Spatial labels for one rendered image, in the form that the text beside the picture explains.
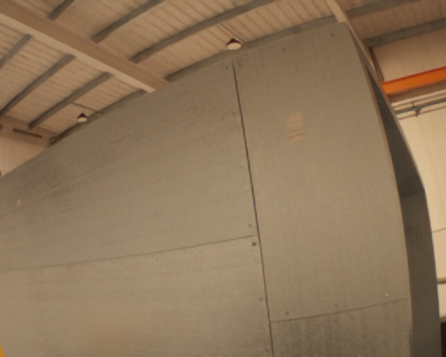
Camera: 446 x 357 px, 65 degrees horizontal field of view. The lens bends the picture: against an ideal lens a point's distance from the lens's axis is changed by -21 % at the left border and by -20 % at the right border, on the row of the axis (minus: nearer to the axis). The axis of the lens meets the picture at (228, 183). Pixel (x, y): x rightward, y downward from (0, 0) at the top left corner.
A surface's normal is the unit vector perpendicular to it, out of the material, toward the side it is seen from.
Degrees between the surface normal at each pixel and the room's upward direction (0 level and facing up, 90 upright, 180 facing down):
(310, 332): 90
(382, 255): 90
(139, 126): 90
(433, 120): 90
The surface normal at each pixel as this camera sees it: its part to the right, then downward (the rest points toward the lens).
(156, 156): -0.52, -0.14
